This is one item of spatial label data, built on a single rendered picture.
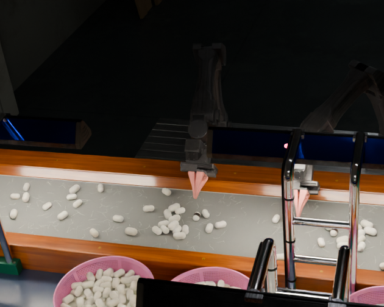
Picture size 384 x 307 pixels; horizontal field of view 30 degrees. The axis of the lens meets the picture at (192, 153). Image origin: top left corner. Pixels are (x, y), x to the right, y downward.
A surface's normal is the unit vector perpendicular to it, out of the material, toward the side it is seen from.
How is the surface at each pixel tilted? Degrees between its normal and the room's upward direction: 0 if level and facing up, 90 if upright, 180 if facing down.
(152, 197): 0
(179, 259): 0
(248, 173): 0
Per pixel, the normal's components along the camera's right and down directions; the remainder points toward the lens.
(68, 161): -0.10, -0.83
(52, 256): -0.26, 0.55
